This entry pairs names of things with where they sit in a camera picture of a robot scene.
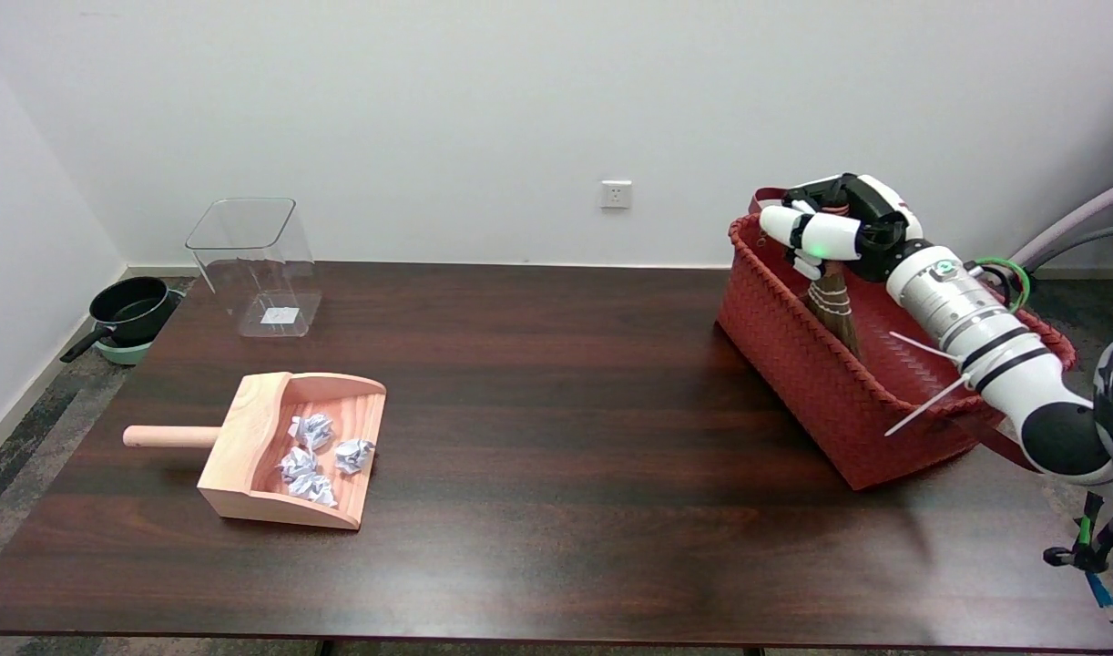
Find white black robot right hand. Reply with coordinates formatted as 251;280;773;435
759;173;931;283

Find black frying pan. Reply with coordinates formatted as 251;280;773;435
60;276;177;364

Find crumpled paper ball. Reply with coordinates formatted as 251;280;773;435
289;413;336;453
334;438;376;476
277;446;319;484
289;473;339;508

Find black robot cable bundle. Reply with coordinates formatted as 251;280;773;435
1044;330;1113;575

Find green wrist cable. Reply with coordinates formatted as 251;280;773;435
971;257;1032;315

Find red woven basket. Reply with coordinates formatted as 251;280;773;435
713;187;1077;493

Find small brown bristle broom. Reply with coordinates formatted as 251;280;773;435
807;260;863;358

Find grey office chair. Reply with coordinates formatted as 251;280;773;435
1007;173;1113;274

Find wooden dustpan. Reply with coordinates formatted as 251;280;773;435
123;371;388;531

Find clear plastic bin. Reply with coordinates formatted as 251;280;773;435
185;198;324;340

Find green pot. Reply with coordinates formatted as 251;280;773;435
94;290;187;366

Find white zip tie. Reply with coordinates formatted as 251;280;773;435
889;331;965;364
884;372;973;437

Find blue cable connector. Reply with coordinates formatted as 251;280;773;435
1085;569;1113;626

